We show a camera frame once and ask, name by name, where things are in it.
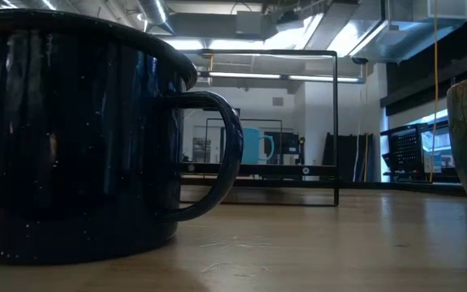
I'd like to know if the light blue mug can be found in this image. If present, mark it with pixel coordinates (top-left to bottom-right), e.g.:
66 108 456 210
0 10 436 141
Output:
239 127 276 165

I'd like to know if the dark blue speckled enamel mug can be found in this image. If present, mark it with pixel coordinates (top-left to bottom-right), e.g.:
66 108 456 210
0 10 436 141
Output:
0 8 245 267

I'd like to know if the long ceiling light tube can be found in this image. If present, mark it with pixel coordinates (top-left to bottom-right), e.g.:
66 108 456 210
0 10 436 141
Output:
199 70 366 84

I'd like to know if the black standing panel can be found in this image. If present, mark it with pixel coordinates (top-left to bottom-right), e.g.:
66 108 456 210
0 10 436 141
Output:
323 132 375 183

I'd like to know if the black perforated equipment cart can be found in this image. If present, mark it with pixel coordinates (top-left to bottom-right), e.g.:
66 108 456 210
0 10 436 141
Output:
381 121 461 183

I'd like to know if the black wire frame rack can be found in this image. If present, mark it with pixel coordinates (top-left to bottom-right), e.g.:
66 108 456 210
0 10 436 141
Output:
178 48 341 208

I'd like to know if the thin hanging yellow cable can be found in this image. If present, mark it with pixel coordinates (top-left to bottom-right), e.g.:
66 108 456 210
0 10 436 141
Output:
362 64 370 183

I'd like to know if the black metal table frame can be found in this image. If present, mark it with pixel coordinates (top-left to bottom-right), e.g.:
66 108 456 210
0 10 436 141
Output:
178 176 467 198

